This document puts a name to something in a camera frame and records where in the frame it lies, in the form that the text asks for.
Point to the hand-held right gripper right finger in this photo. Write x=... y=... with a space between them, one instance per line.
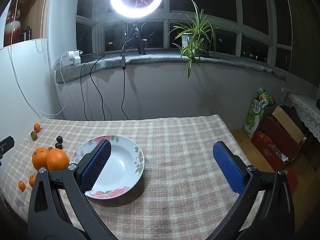
x=228 y=170

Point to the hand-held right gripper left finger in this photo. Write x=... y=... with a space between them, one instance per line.
x=96 y=166

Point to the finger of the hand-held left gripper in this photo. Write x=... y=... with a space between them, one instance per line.
x=6 y=145

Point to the floral white plate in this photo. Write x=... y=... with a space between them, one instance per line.
x=120 y=160

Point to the large orange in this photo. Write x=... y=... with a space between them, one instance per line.
x=58 y=161
x=38 y=158

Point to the brown round fruit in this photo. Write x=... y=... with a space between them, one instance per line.
x=50 y=148

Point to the olive green fruit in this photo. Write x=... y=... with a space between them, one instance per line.
x=33 y=135

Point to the small tangerine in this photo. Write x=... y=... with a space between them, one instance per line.
x=21 y=185
x=32 y=180
x=36 y=127

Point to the dark round fruit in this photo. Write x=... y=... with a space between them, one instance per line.
x=58 y=145
x=59 y=139

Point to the red cardboard box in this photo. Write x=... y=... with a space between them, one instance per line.
x=272 y=143

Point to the green paper carton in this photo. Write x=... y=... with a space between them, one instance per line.
x=253 y=120

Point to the checkered tablecloth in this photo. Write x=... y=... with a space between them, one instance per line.
x=175 y=142

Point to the brown cardboard box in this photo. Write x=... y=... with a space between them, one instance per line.
x=287 y=122

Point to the green snack package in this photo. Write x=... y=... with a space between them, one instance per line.
x=265 y=96

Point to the white lace cloth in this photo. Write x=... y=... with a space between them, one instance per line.
x=310 y=115

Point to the black power adapter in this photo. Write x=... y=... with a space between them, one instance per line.
x=86 y=58

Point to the white power adapter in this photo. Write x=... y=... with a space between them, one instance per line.
x=73 y=57

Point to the black bottle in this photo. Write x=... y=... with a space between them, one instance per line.
x=27 y=33

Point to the red and white vase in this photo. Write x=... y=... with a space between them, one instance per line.
x=13 y=27

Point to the plant pot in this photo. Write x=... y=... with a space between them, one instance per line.
x=185 y=41

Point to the wooden shelf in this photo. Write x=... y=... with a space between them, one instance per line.
x=35 y=10

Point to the spider plant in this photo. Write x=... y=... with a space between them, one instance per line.
x=197 y=30

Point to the grey curtain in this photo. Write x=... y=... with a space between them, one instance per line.
x=305 y=42

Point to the white window frame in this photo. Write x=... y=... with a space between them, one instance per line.
x=240 y=12

